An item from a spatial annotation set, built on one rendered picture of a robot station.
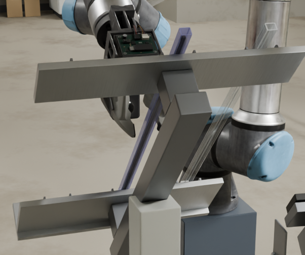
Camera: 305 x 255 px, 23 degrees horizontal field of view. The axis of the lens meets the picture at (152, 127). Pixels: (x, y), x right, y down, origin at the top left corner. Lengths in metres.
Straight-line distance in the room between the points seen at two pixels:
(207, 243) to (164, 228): 0.68
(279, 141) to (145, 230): 0.61
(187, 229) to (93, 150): 2.16
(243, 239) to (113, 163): 1.92
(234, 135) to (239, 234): 0.26
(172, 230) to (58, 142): 2.91
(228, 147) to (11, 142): 2.47
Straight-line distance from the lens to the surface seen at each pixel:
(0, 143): 3.96
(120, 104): 1.04
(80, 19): 1.37
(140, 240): 1.03
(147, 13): 1.26
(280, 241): 1.17
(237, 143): 1.58
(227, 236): 1.72
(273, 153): 1.56
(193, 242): 1.69
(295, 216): 1.15
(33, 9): 8.13
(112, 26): 1.12
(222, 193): 1.70
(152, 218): 1.02
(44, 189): 3.31
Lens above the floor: 1.25
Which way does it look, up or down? 18 degrees down
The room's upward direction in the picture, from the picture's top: straight up
